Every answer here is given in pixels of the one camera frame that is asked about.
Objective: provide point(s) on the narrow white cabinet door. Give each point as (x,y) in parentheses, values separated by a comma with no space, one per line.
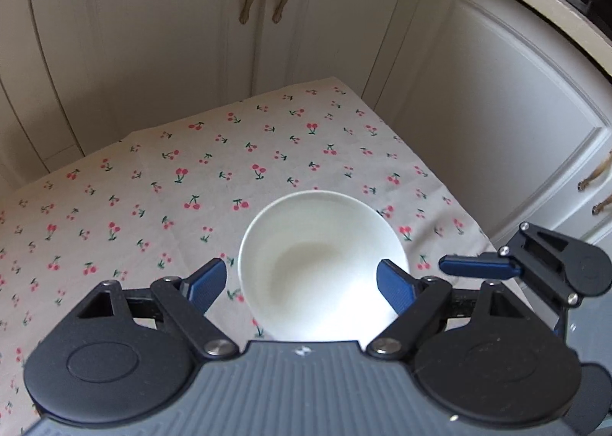
(28,82)

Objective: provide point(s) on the white pink floral bowl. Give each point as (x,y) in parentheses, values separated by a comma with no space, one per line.
(325,263)

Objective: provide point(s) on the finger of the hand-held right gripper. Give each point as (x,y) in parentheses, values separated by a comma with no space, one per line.
(478,266)

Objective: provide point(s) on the cherry print tablecloth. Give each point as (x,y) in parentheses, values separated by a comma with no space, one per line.
(143,187)

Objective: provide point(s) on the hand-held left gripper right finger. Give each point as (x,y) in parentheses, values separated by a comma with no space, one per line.
(396,286)

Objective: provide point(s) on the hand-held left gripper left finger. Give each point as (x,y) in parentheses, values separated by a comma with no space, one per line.
(206,284)

